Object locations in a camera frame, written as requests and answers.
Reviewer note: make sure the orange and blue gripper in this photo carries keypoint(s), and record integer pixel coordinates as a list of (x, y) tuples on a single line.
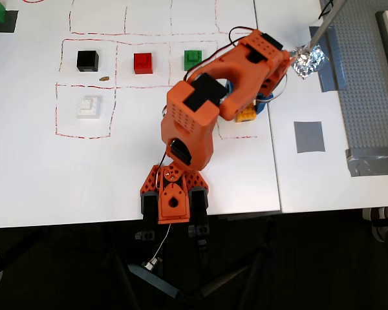
[(266, 97)]

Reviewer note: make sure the crumpled aluminium foil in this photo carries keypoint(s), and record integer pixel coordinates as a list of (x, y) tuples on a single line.
[(308, 64)]

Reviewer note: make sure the black floor stand leg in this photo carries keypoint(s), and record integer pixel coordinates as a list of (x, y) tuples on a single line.
[(226, 279)]

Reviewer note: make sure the yellow toy brick block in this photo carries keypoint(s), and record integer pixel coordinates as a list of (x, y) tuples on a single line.
[(246, 114)]

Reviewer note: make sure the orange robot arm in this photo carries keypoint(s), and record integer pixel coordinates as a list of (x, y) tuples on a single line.
[(194, 113)]

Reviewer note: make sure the silver duct tape strip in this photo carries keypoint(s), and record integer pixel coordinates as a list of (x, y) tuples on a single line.
[(372, 163)]

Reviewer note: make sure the white toy brick block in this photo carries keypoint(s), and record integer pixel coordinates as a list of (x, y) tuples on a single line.
[(88, 107)]

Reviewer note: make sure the black table clamp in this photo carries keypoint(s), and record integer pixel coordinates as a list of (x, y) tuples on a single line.
[(198, 206), (148, 206)]

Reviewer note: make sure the grey studded baseplate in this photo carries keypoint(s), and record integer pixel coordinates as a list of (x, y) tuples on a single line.
[(365, 97)]

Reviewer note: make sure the red toy brick block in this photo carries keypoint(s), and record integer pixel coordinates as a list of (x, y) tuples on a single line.
[(143, 63)]

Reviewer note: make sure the blue-grey tape patch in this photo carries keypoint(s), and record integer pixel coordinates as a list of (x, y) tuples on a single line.
[(334, 64)]

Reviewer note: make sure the grey floor stand leg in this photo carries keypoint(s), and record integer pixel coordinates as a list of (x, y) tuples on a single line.
[(155, 281)]

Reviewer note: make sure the grey tape marker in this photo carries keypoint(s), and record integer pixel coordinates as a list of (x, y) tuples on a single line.
[(309, 137)]

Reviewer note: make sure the metal rod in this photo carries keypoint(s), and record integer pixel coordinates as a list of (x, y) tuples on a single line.
[(325, 27)]

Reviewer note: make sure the small brown crumb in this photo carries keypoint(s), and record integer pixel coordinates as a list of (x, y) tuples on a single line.
[(104, 78)]

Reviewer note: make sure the black toy brick block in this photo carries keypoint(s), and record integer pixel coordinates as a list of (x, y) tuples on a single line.
[(87, 60)]

